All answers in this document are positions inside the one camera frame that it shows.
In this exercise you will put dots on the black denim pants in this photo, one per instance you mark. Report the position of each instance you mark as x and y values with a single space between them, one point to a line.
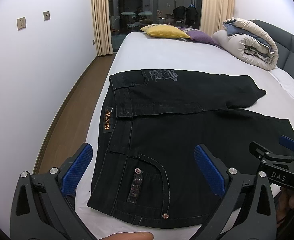
151 120

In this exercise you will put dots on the dark grey headboard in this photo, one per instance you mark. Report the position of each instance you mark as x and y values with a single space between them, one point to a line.
285 44

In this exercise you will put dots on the rolled beige duvet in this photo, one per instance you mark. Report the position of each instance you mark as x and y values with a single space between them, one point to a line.
248 42

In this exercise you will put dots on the yellow cushion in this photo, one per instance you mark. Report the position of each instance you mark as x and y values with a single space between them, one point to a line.
164 31

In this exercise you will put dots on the beige left curtain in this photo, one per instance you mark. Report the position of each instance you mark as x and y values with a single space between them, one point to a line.
101 26

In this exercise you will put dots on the beige right curtain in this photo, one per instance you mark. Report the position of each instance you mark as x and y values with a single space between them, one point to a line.
213 13

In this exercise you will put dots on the purple cushion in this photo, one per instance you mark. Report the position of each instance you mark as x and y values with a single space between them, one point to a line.
196 35

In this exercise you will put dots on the white mattress bed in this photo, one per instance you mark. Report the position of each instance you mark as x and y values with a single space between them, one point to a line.
139 51

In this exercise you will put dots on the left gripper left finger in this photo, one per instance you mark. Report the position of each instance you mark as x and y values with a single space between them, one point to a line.
43 205

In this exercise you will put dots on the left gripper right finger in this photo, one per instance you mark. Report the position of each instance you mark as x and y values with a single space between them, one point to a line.
257 216

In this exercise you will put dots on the operator left hand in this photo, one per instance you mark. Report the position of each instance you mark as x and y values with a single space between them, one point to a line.
130 236

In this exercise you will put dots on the dark glass window door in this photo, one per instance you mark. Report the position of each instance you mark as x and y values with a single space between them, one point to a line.
127 16

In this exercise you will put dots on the beige curtain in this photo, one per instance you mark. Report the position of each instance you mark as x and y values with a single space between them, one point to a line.
101 26
213 13

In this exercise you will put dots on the white pillow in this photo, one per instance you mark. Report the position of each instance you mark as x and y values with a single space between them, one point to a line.
284 79

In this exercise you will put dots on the operator right hand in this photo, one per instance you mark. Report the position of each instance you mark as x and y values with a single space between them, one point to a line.
285 209

